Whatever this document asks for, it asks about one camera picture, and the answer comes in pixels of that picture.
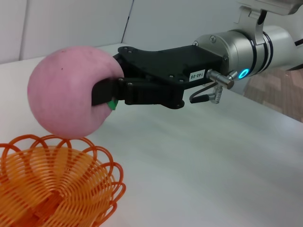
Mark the pink toy peach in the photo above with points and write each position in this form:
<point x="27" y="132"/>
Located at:
<point x="66" y="89"/>

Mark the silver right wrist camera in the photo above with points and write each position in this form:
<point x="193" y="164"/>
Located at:
<point x="272" y="4"/>

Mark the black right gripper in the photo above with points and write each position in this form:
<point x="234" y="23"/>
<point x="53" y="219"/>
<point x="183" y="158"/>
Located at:
<point x="170" y="68"/>

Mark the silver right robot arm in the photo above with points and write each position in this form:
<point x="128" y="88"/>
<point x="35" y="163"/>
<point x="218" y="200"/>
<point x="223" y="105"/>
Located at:
<point x="274" y="47"/>

